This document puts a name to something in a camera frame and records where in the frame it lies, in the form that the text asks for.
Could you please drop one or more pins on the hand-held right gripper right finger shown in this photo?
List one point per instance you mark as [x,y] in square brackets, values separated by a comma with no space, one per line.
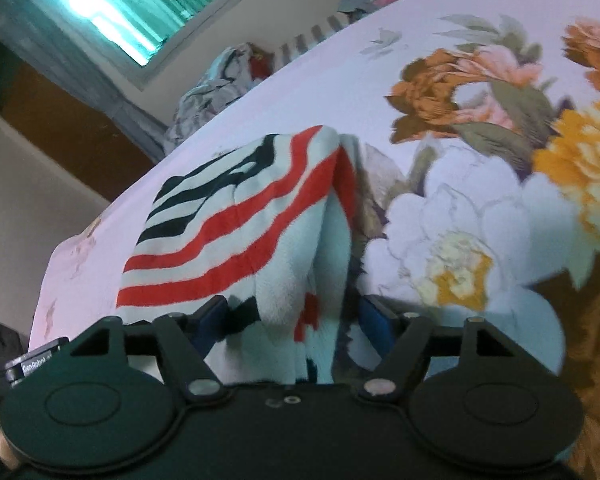
[380,322]

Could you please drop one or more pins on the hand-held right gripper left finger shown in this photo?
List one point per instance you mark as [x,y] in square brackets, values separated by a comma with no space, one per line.
[210,325]

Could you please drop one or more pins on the black red white striped shirt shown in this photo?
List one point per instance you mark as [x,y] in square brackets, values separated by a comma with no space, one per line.
[220,230]

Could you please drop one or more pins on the pile of crumpled clothes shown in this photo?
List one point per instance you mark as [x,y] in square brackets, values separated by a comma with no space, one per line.
[205,100]

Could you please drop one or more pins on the floral bed sheet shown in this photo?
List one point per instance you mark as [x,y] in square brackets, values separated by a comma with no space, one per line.
[430,125]

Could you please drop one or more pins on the brown wooden door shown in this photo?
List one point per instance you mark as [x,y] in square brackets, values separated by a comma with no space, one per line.
[70,130]

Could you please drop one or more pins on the red cloth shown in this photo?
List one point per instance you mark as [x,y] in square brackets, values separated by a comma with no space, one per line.
[256,67]

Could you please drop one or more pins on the grey white striped cloth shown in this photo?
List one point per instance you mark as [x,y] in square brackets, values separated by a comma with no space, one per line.
[310,37]

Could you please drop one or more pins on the grey curtain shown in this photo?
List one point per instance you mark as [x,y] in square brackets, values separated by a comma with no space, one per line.
[55,60]

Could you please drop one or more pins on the window with vertical bars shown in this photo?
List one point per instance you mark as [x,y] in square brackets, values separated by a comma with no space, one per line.
[145,0]

